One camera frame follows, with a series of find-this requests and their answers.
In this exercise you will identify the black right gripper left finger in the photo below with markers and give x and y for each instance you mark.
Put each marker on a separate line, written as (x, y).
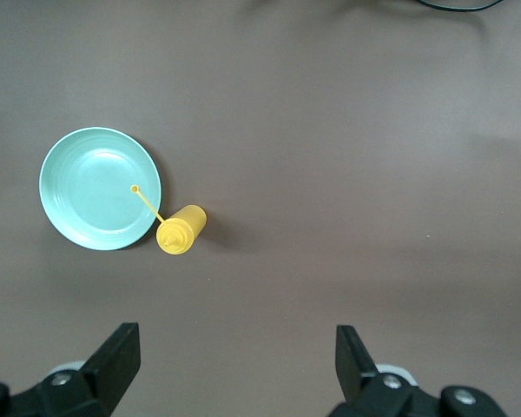
(104, 373)

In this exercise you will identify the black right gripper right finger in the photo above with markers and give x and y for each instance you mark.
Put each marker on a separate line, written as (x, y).
(356, 373)

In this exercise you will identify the yellow squeeze bottle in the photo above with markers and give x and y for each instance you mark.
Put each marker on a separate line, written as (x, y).
(184, 228)

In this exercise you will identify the green plate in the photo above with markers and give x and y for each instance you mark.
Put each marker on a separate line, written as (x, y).
(95, 191)

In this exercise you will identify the brown tablecloth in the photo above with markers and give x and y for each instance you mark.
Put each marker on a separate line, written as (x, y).
(330, 130)

